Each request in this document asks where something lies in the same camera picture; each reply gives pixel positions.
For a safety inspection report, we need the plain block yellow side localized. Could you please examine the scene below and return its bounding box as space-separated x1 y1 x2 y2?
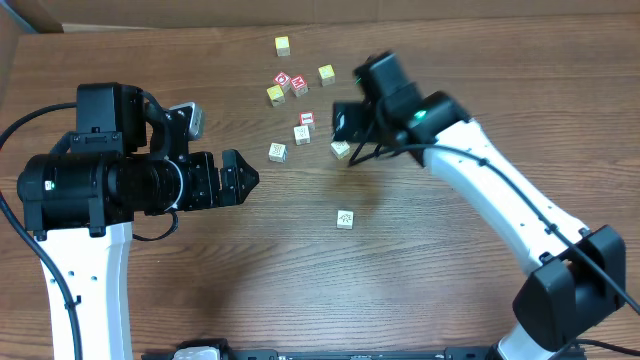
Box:
330 141 350 159

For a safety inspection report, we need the green framed wooden block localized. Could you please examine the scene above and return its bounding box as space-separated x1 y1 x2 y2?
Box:
336 210 354 229

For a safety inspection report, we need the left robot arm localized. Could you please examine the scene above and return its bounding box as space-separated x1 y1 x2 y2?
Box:
17 83 259 359

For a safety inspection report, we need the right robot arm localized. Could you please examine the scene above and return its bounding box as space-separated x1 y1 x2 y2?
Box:
332 52 634 359

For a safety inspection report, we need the red framed wooden block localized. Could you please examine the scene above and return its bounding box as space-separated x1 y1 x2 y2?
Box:
299 111 316 130

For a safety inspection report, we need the plain block blue side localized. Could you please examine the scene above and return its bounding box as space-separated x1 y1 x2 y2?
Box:
268 143 288 163

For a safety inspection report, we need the plain block green side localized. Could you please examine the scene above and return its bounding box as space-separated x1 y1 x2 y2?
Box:
293 125 311 145

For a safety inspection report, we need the right yellow wooden block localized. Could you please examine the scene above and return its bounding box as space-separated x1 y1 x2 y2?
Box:
318 64 336 86

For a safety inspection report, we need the yellow wooden block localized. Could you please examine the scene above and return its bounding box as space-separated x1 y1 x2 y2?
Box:
318 64 336 86
274 36 291 57
267 85 286 107

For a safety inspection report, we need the red letter M block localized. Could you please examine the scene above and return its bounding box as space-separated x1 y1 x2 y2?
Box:
290 75 308 97

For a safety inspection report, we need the left yellow wooden block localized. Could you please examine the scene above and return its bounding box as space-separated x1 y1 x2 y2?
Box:
267 85 286 107

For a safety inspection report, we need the red circle wooden block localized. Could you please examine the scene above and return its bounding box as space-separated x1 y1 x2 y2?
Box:
273 72 291 93

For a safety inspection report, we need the far yellow wooden block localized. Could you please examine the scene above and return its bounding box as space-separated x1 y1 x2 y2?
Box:
274 36 291 57

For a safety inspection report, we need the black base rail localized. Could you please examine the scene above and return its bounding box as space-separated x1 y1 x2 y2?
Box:
140 338 500 360

